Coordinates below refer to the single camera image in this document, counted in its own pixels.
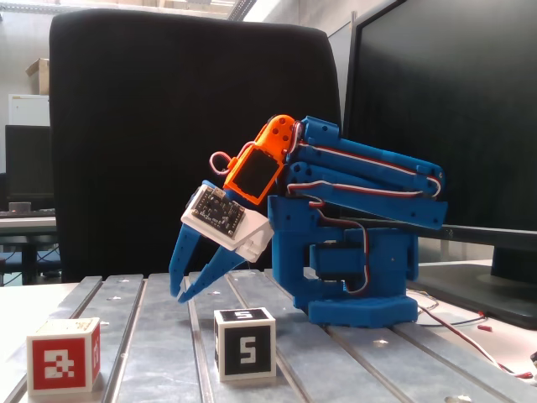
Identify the red marker cube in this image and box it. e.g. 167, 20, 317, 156
25, 317, 102, 396

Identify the red white arm servo cable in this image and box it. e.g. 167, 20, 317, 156
284, 121, 446, 297

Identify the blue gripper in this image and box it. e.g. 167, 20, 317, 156
169, 179, 249, 304

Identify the black keyboard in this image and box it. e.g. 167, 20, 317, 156
0, 208, 58, 217

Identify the small black background monitor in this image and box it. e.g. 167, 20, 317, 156
4, 124, 55, 202

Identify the red white wire bundle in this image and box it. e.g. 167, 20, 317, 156
414, 293, 537, 381

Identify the grey background desk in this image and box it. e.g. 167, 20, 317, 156
0, 216, 60, 286

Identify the black Dell monitor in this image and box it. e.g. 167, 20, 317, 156
341, 0, 537, 331

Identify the white cabinet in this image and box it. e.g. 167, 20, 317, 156
8, 93, 50, 126

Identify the slotted aluminium base plate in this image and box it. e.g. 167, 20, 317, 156
0, 268, 537, 403

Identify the black marker cube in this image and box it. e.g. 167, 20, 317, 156
212, 306, 277, 382

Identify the black office chair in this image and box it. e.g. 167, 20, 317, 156
49, 8, 343, 283

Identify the brown cardboard box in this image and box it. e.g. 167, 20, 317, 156
24, 57, 50, 96

